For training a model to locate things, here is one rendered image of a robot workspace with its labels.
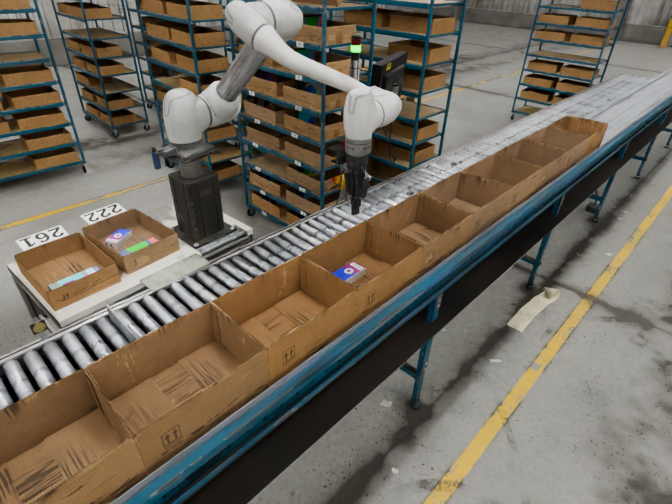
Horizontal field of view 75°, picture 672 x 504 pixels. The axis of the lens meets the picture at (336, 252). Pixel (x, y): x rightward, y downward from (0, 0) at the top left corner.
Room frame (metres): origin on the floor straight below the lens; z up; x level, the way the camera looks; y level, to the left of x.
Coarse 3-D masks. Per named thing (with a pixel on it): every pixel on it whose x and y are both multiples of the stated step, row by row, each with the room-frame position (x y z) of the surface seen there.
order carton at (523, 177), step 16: (480, 160) 2.38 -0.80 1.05; (496, 160) 2.49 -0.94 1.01; (512, 160) 2.43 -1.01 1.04; (480, 176) 2.41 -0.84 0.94; (496, 176) 2.48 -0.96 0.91; (512, 176) 2.42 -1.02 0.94; (528, 176) 2.36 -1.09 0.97; (512, 192) 2.05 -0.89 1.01; (528, 192) 2.22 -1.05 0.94; (512, 208) 2.10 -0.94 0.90
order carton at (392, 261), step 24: (336, 240) 1.51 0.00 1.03; (360, 240) 1.62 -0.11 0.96; (384, 240) 1.58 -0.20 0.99; (408, 240) 1.50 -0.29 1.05; (336, 264) 1.51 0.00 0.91; (360, 264) 1.54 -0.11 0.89; (384, 264) 1.55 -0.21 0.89; (408, 264) 1.39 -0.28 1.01; (360, 288) 1.18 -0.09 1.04; (384, 288) 1.28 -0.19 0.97; (360, 312) 1.19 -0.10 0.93
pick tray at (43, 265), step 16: (64, 240) 1.73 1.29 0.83; (80, 240) 1.78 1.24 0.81; (16, 256) 1.58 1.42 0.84; (32, 256) 1.62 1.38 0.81; (48, 256) 1.67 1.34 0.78; (64, 256) 1.71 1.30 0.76; (80, 256) 1.71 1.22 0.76; (96, 256) 1.69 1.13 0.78; (32, 272) 1.57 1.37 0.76; (48, 272) 1.58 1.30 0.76; (64, 272) 1.58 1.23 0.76; (96, 272) 1.48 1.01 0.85; (112, 272) 1.52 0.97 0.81; (48, 288) 1.47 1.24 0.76; (64, 288) 1.38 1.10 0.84; (80, 288) 1.42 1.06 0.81; (96, 288) 1.46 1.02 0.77; (64, 304) 1.36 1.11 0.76
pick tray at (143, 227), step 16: (96, 224) 1.88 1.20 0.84; (112, 224) 1.94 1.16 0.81; (128, 224) 2.00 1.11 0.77; (144, 224) 2.00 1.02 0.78; (160, 224) 1.90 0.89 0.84; (96, 240) 1.73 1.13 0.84; (128, 240) 1.86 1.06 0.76; (144, 240) 1.87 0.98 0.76; (160, 240) 1.74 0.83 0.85; (176, 240) 1.80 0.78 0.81; (112, 256) 1.65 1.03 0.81; (128, 256) 1.61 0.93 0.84; (144, 256) 1.66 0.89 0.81; (160, 256) 1.73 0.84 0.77; (128, 272) 1.59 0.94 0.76
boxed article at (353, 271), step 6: (348, 264) 1.49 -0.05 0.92; (354, 264) 1.50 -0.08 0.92; (342, 270) 1.45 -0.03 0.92; (348, 270) 1.45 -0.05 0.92; (354, 270) 1.45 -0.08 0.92; (360, 270) 1.45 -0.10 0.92; (342, 276) 1.41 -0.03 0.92; (348, 276) 1.41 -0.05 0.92; (354, 276) 1.42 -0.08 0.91; (360, 276) 1.45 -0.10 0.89; (348, 282) 1.40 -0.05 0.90
